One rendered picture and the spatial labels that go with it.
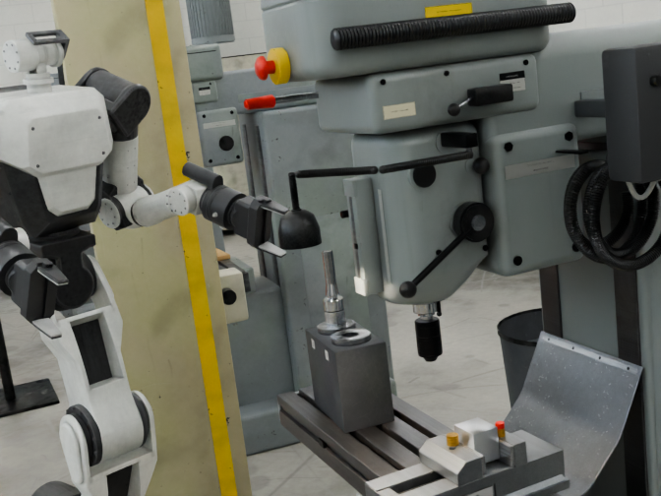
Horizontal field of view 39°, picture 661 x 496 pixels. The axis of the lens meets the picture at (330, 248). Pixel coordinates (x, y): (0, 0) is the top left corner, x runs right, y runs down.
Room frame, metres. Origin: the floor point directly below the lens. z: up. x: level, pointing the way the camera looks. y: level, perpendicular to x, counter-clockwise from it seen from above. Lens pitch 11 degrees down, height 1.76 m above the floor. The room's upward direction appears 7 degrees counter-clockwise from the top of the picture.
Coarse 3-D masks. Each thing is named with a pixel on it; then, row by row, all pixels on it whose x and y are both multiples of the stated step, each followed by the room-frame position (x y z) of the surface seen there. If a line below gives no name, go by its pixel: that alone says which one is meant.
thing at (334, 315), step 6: (324, 306) 2.07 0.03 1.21; (330, 306) 2.05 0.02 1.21; (336, 306) 2.05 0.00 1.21; (342, 306) 2.06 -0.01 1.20; (330, 312) 2.06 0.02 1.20; (336, 312) 2.05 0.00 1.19; (342, 312) 2.06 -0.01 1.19; (330, 318) 2.06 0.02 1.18; (336, 318) 2.05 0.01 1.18; (342, 318) 2.06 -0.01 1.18; (330, 324) 2.06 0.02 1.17; (336, 324) 2.05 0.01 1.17; (342, 324) 2.06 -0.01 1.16
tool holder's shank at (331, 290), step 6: (324, 252) 2.07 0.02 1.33; (330, 252) 2.07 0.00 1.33; (324, 258) 2.07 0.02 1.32; (330, 258) 2.07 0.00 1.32; (324, 264) 2.07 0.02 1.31; (330, 264) 2.07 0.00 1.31; (330, 270) 2.06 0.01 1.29; (330, 276) 2.06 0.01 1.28; (330, 282) 2.06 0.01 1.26; (330, 288) 2.06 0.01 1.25; (336, 288) 2.07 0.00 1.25; (330, 294) 2.06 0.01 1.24; (336, 294) 2.06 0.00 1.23
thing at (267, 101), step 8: (264, 96) 1.68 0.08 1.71; (272, 96) 1.68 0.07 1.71; (280, 96) 1.69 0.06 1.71; (288, 96) 1.70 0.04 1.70; (296, 96) 1.70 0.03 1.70; (304, 96) 1.71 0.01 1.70; (312, 96) 1.71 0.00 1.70; (248, 104) 1.66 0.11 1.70; (256, 104) 1.67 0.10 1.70; (264, 104) 1.67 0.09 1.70; (272, 104) 1.68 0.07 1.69
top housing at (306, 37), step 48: (288, 0) 1.54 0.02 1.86; (336, 0) 1.50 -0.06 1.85; (384, 0) 1.53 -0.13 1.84; (432, 0) 1.56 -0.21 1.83; (480, 0) 1.59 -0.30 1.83; (528, 0) 1.63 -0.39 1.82; (288, 48) 1.57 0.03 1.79; (384, 48) 1.52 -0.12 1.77; (432, 48) 1.56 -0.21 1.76; (480, 48) 1.59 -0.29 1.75; (528, 48) 1.64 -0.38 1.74
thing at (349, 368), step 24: (312, 336) 2.06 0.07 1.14; (336, 336) 1.98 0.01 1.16; (360, 336) 1.96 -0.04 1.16; (312, 360) 2.09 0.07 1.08; (336, 360) 1.91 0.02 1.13; (360, 360) 1.92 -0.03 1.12; (384, 360) 1.94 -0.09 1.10; (336, 384) 1.92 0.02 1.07; (360, 384) 1.92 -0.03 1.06; (384, 384) 1.94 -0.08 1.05; (336, 408) 1.94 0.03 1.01; (360, 408) 1.92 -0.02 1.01; (384, 408) 1.93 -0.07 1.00
